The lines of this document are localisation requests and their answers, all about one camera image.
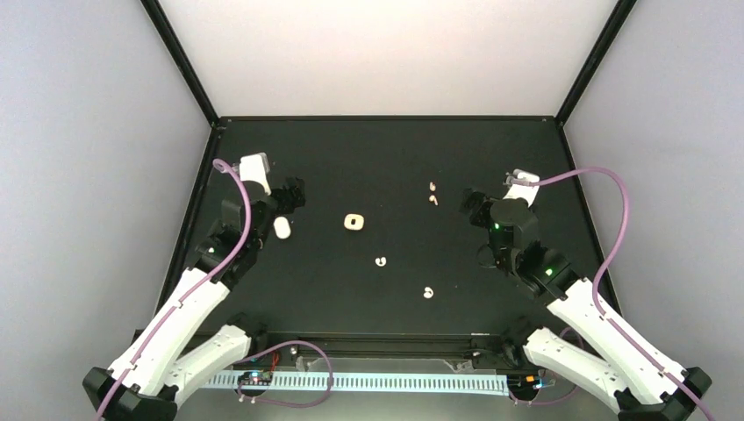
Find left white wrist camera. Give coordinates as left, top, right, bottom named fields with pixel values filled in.
left=238, top=153, right=271, bottom=196

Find black frame post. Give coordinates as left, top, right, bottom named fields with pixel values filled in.
left=140, top=0, right=219, bottom=126
left=555, top=0, right=637, bottom=127

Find circuit board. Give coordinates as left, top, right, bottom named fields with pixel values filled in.
left=507, top=375, right=555, bottom=390
left=238, top=370, right=274, bottom=388

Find black right frame post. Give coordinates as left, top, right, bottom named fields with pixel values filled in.
left=555, top=0, right=637, bottom=127

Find black front rail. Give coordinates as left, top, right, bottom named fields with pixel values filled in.
left=227, top=323, right=540, bottom=367

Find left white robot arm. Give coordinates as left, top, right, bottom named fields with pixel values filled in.
left=82, top=177, right=306, bottom=420

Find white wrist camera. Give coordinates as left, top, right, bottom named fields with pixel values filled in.
left=238, top=153, right=271, bottom=196
left=503, top=168, right=540, bottom=208

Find black left frame post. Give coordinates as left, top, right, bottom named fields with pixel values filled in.
left=140, top=0, right=219, bottom=126

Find white oval closed case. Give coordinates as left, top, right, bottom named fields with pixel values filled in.
left=273, top=216, right=292, bottom=239

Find purple looped cable front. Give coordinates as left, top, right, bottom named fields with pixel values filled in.
left=235, top=340, right=334, bottom=410

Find right circuit board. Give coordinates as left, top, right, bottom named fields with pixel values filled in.
left=507, top=375, right=555, bottom=390

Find white slotted cable duct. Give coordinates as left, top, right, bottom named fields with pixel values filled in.
left=200, top=371, right=510, bottom=397

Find left circuit board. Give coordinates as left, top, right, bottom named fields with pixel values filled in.
left=238, top=370, right=274, bottom=388

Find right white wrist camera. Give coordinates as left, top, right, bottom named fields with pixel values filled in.
left=503, top=168, right=540, bottom=208

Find white square charging case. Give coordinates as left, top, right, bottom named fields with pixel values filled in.
left=343, top=213, right=365, bottom=232

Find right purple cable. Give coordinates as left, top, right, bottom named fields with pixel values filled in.
left=506, top=167, right=716, bottom=421

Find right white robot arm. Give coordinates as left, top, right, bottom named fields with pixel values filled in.
left=461, top=187, right=712, bottom=420

